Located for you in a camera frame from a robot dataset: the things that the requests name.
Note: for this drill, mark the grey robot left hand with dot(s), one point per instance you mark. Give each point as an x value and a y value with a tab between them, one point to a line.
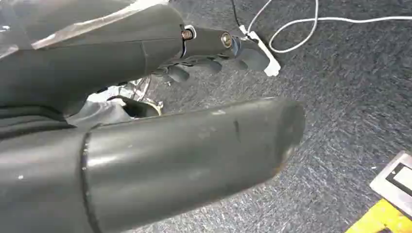
167	154

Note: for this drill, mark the crinkled silver metal part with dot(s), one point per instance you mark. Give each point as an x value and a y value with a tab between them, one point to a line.
141	96

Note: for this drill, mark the white power strip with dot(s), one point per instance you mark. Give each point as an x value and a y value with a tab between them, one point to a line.
272	62

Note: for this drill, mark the ribbed grey left arm sleeve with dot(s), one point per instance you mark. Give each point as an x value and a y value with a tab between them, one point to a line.
29	122

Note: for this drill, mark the yellow tape strip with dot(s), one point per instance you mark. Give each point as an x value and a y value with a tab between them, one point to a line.
379	220

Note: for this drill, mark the steel bench plate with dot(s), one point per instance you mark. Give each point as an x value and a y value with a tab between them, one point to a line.
391	188

